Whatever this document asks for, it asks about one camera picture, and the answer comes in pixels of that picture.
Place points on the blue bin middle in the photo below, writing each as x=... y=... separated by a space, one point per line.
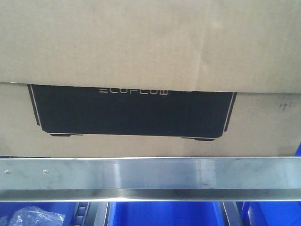
x=165 y=214

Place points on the grey roller track right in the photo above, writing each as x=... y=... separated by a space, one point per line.
x=230 y=214

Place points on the blue bin left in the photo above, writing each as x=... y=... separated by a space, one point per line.
x=7 y=209

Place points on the blue bin behind box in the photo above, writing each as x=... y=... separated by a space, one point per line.
x=298 y=151

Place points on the clear plastic bag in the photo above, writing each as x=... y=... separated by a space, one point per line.
x=34 y=216

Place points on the grey roller track left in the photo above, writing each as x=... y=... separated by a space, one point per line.
x=92 y=214

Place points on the blue bin right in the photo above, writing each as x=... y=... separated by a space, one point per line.
x=270 y=213

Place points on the brown EcoFlow cardboard box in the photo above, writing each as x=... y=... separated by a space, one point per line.
x=150 y=78

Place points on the grey roller track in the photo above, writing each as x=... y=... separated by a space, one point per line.
x=230 y=214
x=92 y=214

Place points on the metal shelf rail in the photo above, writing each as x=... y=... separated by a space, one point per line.
x=150 y=179

